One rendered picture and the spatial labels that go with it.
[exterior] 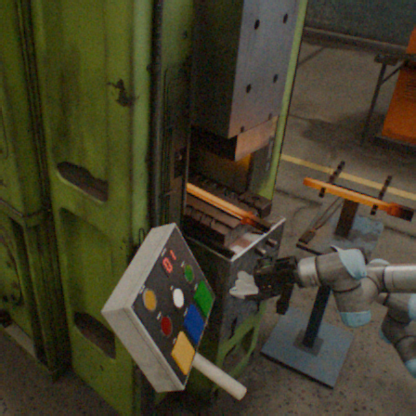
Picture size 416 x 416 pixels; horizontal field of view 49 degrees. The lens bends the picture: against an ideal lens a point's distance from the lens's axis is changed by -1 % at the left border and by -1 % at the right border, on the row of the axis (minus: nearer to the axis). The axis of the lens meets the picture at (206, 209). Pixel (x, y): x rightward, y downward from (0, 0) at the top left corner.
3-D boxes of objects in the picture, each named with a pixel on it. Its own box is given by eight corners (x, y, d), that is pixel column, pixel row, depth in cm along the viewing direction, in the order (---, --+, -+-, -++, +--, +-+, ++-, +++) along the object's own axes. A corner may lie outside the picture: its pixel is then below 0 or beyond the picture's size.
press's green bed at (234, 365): (253, 362, 237) (268, 297, 211) (209, 411, 212) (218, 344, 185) (175, 307, 264) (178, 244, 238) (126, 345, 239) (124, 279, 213)
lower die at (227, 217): (254, 226, 179) (257, 208, 174) (223, 249, 165) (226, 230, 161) (175, 185, 199) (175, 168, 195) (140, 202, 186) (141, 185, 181)
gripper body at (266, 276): (253, 258, 124) (297, 250, 119) (266, 282, 128) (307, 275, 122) (249, 277, 118) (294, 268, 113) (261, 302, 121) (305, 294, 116)
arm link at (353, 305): (383, 307, 118) (372, 269, 117) (364, 331, 111) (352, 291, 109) (357, 306, 124) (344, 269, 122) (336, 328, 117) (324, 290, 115)
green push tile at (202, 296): (213, 298, 136) (202, 280, 132) (207, 316, 130) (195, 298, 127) (208, 299, 136) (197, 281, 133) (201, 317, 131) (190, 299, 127)
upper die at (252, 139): (268, 143, 159) (272, 118, 154) (234, 162, 146) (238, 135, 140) (178, 108, 180) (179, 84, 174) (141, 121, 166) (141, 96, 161)
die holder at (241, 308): (269, 297, 211) (286, 217, 186) (218, 345, 185) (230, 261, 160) (178, 243, 238) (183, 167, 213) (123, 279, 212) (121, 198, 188)
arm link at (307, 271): (324, 272, 121) (322, 293, 114) (306, 276, 123) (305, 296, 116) (315, 250, 118) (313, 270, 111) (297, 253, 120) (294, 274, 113)
